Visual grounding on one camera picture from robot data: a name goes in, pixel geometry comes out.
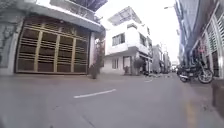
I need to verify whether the white building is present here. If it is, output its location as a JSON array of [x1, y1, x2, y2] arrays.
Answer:
[[100, 5, 154, 76]]

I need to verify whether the street lamp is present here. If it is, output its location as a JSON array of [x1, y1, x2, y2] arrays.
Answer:
[[163, 4, 176, 10]]

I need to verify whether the dark low block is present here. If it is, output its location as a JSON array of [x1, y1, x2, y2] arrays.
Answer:
[[211, 78, 224, 111]]

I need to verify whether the black motorcycle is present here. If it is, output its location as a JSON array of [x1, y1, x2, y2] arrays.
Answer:
[[176, 59, 215, 85]]

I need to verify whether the building with shuttered front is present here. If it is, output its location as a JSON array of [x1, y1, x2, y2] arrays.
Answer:
[[173, 0, 224, 80]]

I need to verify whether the building with brown slatted gate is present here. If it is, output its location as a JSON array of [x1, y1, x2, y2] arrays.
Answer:
[[0, 0, 108, 76]]

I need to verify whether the row of distant buildings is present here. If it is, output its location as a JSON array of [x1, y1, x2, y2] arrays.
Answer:
[[151, 42, 178, 74]]

